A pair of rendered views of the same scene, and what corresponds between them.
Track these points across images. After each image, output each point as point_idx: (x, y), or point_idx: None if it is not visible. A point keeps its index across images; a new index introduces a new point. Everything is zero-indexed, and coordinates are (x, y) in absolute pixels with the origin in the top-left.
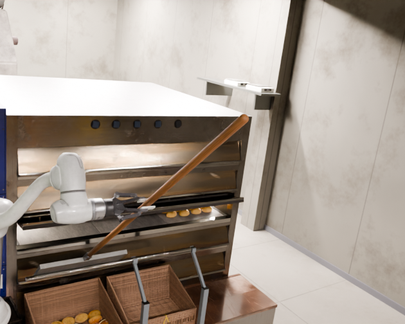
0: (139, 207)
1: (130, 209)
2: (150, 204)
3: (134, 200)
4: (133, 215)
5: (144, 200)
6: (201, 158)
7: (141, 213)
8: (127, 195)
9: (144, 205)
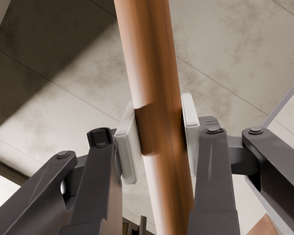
0: (164, 220)
1: (220, 187)
2: (178, 75)
3: (111, 159)
4: (287, 164)
5: (132, 120)
6: None
7: (251, 127)
8: (31, 205)
9: (168, 138)
